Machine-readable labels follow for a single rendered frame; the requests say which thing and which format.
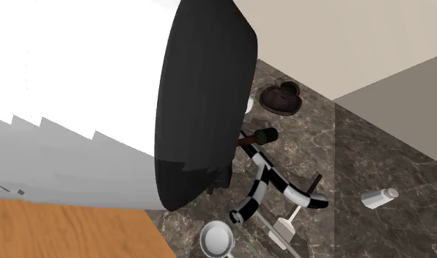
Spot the dark brown heart-shaped dish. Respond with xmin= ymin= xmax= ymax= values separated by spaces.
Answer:
xmin=258 ymin=81 xmax=304 ymax=117

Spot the black and white checkered curved figure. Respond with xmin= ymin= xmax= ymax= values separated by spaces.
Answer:
xmin=227 ymin=130 xmax=330 ymax=226

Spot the silver round bowl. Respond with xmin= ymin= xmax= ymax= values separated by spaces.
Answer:
xmin=199 ymin=220 xmax=236 ymax=258

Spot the thin black stick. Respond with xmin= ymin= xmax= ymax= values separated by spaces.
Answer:
xmin=308 ymin=173 xmax=324 ymax=196

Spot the white bottle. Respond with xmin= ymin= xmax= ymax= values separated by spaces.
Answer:
xmin=360 ymin=187 xmax=400 ymax=210

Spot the white brush with thin handle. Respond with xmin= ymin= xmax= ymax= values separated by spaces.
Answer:
xmin=268 ymin=205 xmax=303 ymax=251

